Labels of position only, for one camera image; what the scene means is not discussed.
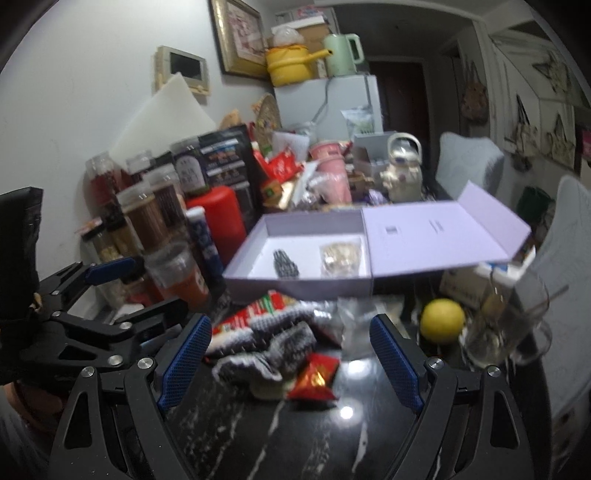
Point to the yellow lemon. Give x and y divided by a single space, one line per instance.
442 321

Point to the person's left forearm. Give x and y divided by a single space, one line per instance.
18 434

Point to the jar with beige contents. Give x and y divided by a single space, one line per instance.
115 249

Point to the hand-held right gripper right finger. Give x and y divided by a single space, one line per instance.
397 364

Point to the jar with dark contents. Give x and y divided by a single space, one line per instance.
166 196

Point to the gray quilted chair back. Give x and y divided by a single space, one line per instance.
568 277
468 164

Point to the glass mug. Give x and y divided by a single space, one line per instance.
498 327

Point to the brown cardboard box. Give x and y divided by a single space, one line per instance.
314 32

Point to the pink tumbler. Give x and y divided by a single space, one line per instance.
330 170

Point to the gray white knit sock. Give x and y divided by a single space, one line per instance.
281 334

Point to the jar with red contents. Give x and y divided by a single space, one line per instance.
104 182

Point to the yellow enamel pot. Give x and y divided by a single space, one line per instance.
288 64

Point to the framed picture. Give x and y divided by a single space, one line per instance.
240 37

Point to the black printed package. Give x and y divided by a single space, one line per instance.
226 157

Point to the green electric kettle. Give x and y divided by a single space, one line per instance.
339 55

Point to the round woven trivet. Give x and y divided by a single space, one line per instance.
268 117

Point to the red canister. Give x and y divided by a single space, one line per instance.
221 221

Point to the white cardboard box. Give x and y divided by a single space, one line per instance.
461 286

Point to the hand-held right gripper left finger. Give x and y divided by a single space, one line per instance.
184 364

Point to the white fridge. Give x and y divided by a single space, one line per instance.
300 101

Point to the dark wooden door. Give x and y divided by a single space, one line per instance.
397 97

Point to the red snack bag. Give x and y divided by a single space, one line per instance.
281 166

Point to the dark gray knit cloth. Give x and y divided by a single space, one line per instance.
285 264

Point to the jar with brown contents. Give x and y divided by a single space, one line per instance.
143 217

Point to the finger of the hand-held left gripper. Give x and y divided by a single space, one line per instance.
138 319
115 270

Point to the gray open box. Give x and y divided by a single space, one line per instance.
369 143

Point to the green yellow small box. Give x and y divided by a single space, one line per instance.
272 189

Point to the hanging patterned bag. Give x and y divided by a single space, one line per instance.
475 101

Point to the jar with white label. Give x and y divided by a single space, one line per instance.
189 170

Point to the lavender gift box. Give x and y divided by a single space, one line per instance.
415 240

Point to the white foam board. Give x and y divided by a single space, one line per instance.
171 115

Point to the clear bag of beige pieces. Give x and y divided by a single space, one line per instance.
339 258

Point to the thin wooden stick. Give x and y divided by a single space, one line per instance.
551 295

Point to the red foil snack packet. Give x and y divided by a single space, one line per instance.
316 376

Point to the green white bag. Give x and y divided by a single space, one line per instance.
358 120

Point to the blue dotted tube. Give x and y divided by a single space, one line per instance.
203 244

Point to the wall intercom panel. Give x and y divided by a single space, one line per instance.
184 67

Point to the clear zip bag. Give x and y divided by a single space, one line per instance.
358 316

